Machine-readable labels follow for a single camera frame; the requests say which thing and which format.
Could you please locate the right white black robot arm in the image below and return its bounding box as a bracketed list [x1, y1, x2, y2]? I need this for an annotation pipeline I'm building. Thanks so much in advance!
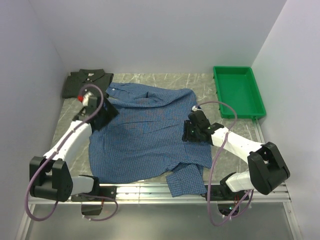
[182, 110, 291, 200]

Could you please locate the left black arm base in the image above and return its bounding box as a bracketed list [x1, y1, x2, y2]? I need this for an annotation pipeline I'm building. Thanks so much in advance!
[70, 185, 117, 217]

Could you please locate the dark green folded shirt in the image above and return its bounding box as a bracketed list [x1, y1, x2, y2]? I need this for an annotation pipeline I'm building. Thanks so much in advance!
[61, 69, 114, 99]

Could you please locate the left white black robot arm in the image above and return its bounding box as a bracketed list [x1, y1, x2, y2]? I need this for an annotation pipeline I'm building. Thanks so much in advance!
[29, 96, 119, 202]

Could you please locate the green plastic tray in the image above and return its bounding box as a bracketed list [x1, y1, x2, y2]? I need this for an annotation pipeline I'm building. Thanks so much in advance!
[213, 66, 267, 120]

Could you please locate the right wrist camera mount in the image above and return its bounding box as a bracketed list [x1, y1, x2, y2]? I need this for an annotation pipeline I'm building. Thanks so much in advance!
[191, 105, 202, 112]

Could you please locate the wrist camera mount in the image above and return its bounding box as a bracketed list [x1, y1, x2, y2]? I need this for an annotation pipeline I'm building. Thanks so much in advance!
[191, 105, 202, 112]
[77, 91, 97, 107]

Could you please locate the blue checked long sleeve shirt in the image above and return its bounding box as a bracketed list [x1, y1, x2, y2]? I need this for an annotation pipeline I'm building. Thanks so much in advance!
[88, 82, 212, 197]

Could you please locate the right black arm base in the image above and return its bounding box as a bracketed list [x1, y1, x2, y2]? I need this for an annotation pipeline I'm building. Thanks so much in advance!
[210, 172, 246, 216]

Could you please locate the aluminium mounting rail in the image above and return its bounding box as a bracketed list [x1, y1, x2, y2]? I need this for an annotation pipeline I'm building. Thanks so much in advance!
[26, 181, 292, 206]

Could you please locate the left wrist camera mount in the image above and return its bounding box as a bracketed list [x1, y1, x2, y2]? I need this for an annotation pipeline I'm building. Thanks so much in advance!
[77, 91, 97, 107]

